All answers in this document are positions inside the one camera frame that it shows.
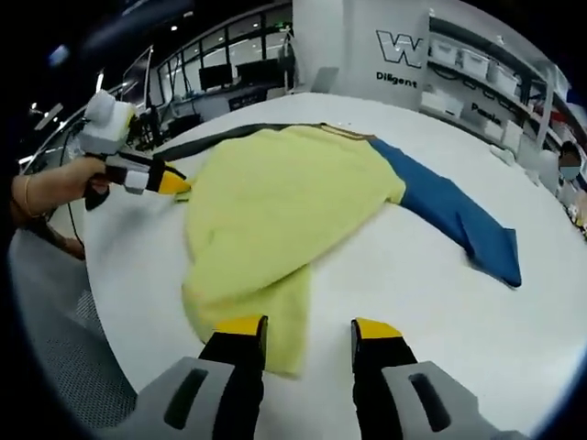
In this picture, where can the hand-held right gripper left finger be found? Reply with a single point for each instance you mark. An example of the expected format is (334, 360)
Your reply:
(238, 366)

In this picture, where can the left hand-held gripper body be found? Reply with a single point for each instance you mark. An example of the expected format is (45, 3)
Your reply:
(107, 126)

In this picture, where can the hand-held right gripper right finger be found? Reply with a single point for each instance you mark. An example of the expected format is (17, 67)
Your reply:
(376, 366)

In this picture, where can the yellow garment blue grey sleeves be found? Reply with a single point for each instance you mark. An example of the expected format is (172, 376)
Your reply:
(275, 206)

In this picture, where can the person's left hand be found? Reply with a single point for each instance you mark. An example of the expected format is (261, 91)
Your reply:
(69, 183)

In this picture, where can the black office chair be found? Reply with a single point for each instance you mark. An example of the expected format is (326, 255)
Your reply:
(183, 126)

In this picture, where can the black monitor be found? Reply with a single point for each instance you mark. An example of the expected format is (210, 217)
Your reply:
(215, 75)
(257, 71)

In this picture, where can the person's dark patterned clothing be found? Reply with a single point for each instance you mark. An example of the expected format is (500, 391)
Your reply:
(59, 238)

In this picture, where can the grey mesh chair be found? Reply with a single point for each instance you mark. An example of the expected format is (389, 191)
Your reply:
(69, 357)

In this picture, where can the grey office chair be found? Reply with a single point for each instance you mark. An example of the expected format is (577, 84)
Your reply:
(325, 80)

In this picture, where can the white crumpled cloth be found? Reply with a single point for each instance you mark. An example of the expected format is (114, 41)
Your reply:
(504, 154)

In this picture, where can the row of white storage bins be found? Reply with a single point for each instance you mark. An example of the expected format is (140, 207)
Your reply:
(472, 62)

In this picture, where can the grey metal shelving unit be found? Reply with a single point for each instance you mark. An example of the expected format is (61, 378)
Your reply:
(527, 69)

